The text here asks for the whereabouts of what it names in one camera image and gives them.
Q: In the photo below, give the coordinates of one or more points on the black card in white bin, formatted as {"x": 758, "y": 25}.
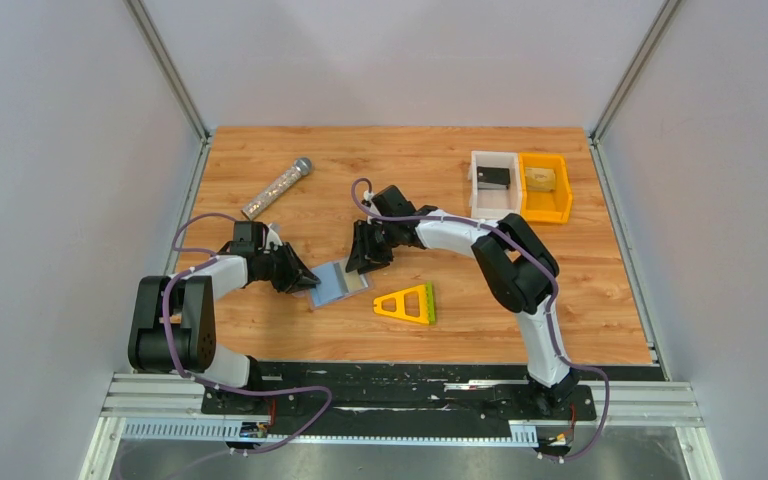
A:
{"x": 492, "y": 178}

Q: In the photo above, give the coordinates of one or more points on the yellow plastic bin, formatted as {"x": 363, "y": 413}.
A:
{"x": 547, "y": 193}

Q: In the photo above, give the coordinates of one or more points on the right aluminium frame post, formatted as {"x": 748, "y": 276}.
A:
{"x": 659, "y": 26}

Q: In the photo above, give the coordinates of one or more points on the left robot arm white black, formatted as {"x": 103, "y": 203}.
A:
{"x": 174, "y": 322}

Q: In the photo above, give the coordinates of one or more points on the pink leather card holder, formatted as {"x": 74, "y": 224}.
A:
{"x": 335, "y": 284}

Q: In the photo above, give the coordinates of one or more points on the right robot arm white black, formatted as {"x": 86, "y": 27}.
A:
{"x": 517, "y": 267}

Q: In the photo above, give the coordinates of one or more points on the yellow triangular toy block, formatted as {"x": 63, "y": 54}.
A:
{"x": 405, "y": 305}

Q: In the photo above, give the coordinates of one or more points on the green toy brick strip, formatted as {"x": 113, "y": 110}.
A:
{"x": 430, "y": 312}

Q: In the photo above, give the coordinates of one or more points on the white plastic bin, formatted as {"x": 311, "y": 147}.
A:
{"x": 495, "y": 204}

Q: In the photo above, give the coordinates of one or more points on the left aluminium frame post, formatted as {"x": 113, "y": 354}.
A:
{"x": 151, "y": 35}

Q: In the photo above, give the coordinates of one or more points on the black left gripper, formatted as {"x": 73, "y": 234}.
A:
{"x": 281, "y": 267}

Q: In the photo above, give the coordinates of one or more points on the silver glitter microphone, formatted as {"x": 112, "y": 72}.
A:
{"x": 300, "y": 168}

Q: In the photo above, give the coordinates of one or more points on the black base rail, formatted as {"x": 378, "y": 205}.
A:
{"x": 424, "y": 399}

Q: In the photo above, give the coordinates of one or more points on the aluminium frame post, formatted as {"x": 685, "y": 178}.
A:
{"x": 659, "y": 26}
{"x": 151, "y": 35}

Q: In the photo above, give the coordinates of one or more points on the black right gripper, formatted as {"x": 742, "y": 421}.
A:
{"x": 373, "y": 239}

